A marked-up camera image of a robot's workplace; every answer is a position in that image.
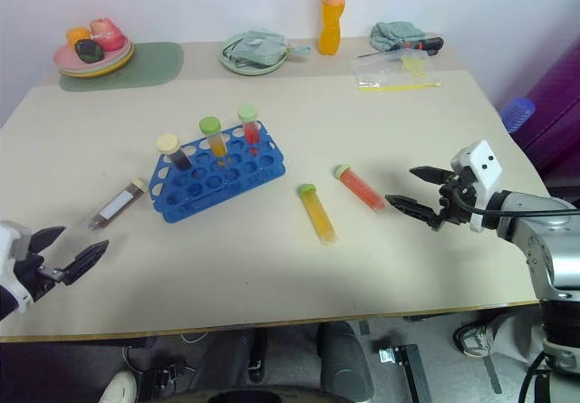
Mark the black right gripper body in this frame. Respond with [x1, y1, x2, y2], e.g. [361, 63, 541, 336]
[428, 168, 478, 232]

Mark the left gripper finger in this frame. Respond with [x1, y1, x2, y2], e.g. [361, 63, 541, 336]
[63, 239, 111, 285]
[29, 225, 67, 256]

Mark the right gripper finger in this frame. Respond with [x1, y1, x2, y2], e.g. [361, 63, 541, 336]
[384, 194, 440, 228]
[409, 165, 455, 187]

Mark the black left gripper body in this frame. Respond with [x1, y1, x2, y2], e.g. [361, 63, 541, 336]
[14, 252, 68, 305]

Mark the green-capped red liquid tube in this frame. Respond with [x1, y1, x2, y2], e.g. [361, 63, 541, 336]
[237, 103, 264, 158]
[333, 163, 388, 215]

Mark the cream-capped dark liquid tube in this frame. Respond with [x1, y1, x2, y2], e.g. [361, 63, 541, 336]
[155, 133, 194, 172]
[87, 177, 149, 233]

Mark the green-capped yellow liquid tube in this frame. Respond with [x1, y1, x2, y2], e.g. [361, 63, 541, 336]
[296, 183, 341, 247]
[198, 116, 230, 169]

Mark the blue test tube rack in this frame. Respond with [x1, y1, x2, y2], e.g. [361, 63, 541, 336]
[148, 120, 287, 226]

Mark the yellow plastic strip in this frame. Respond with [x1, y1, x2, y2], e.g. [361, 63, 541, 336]
[357, 82, 443, 93]

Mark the blue ribbed cap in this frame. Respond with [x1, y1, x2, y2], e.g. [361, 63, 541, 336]
[499, 96, 537, 134]

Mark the clear plastic zip bag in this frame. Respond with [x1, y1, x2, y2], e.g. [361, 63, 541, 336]
[352, 50, 442, 90]

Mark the white shoe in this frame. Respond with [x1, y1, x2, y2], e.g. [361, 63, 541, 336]
[98, 370, 138, 403]

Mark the red black screwdriver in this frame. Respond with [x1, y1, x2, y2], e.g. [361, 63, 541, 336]
[357, 36, 446, 59]

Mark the purple fabric object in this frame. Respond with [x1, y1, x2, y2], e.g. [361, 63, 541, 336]
[500, 40, 580, 187]

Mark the grey sneaker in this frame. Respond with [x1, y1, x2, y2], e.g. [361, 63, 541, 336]
[453, 321, 496, 359]

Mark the grey trouser leg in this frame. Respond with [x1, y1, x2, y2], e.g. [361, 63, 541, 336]
[478, 308, 546, 373]

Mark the teal folded cloth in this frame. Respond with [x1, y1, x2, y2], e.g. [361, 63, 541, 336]
[369, 20, 428, 52]

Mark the dark grey rounded shape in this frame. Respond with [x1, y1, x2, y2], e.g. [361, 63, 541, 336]
[315, 321, 376, 403]

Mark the orange drink bottle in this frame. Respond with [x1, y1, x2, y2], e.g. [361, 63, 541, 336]
[317, 0, 351, 57]

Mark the yellow plate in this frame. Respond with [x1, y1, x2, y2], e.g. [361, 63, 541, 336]
[60, 49, 136, 79]

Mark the pink plate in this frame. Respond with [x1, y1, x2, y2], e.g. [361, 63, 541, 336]
[53, 36, 134, 72]

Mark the dark green toy fruit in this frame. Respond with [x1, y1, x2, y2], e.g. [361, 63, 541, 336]
[73, 37, 106, 63]

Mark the green placemat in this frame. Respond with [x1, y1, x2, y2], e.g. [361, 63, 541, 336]
[58, 41, 186, 93]

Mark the orange toy fruit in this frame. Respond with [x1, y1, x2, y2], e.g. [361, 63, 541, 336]
[65, 26, 94, 47]

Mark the light green plate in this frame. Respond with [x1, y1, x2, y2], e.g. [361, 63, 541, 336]
[217, 31, 289, 77]

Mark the pink toy peach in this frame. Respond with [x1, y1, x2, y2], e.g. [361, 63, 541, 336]
[88, 16, 126, 53]

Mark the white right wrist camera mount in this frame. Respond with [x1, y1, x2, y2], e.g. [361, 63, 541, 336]
[449, 139, 505, 235]

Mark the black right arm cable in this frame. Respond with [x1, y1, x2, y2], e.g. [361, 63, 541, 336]
[452, 188, 580, 218]

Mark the black metal frame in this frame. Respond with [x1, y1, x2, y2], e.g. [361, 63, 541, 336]
[377, 342, 433, 403]

